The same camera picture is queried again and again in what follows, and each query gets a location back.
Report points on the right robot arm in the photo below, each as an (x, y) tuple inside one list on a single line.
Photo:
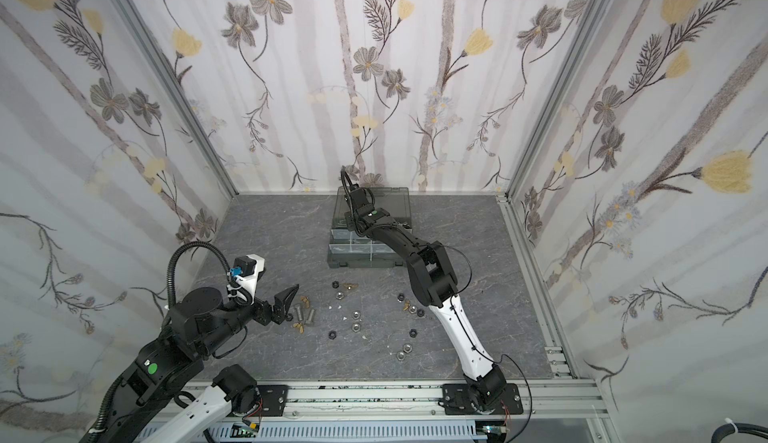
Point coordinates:
[(435, 286)]

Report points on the aluminium front rail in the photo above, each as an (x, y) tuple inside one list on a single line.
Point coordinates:
[(418, 400)]

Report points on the silver nut pair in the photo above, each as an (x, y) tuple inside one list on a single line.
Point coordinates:
[(405, 351)]

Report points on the white cable duct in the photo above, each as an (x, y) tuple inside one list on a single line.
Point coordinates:
[(350, 431)]

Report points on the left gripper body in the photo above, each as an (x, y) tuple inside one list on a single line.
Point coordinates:
[(261, 312)]

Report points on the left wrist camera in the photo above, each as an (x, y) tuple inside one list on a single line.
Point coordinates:
[(243, 278)]

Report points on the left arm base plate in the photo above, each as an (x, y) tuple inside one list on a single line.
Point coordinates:
[(272, 402)]

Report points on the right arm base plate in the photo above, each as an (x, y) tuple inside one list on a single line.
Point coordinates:
[(460, 399)]

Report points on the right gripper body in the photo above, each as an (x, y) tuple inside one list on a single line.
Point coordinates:
[(360, 204)]

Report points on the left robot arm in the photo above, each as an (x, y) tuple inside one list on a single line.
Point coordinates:
[(192, 332)]

